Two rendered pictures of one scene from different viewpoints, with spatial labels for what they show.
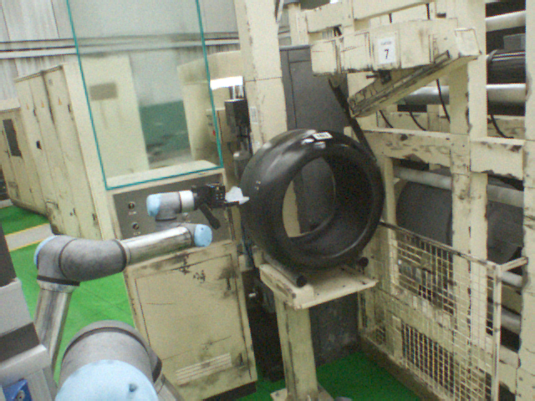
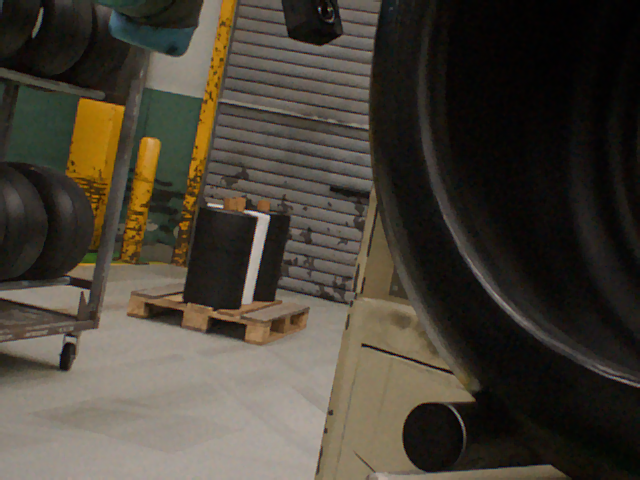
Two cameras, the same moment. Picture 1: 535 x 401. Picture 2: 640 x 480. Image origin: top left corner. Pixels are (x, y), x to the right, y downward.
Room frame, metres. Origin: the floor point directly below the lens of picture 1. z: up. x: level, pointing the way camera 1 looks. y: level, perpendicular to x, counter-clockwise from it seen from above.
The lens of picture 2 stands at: (1.15, -0.77, 1.06)
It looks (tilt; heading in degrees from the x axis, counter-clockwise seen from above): 3 degrees down; 63
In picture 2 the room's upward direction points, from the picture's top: 11 degrees clockwise
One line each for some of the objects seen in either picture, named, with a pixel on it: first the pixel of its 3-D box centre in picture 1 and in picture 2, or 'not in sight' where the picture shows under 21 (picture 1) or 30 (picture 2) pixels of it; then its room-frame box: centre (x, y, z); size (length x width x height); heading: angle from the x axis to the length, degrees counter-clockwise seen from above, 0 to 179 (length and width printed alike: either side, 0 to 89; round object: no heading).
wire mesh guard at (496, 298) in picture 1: (412, 308); not in sight; (1.74, -0.52, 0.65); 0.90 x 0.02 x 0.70; 21
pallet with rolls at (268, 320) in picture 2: not in sight; (234, 260); (4.37, 6.55, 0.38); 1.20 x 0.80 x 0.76; 52
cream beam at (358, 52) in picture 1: (375, 51); not in sight; (1.82, -0.45, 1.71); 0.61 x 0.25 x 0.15; 21
